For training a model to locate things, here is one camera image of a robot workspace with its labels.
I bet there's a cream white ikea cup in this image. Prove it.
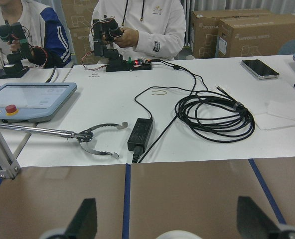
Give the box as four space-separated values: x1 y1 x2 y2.
156 230 198 239

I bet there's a reacher grabber tool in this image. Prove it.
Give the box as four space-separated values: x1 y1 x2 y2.
0 121 128 159

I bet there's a smartphone on table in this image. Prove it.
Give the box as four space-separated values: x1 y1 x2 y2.
241 59 279 80

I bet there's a seated person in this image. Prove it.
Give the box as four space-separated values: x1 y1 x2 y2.
0 0 72 68
92 0 186 60

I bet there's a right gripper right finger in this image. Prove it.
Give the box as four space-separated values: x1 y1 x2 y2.
237 196 295 239

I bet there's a black power adapter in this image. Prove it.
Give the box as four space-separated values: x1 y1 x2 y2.
127 118 153 152

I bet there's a teach pendant tablet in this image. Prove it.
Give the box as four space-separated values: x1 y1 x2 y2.
0 83 77 122

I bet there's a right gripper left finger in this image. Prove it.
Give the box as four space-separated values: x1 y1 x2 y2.
39 198 98 239

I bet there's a coiled black cable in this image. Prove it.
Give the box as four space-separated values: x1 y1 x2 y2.
174 86 256 144

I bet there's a brown cardboard box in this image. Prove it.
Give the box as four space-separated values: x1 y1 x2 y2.
190 8 295 58

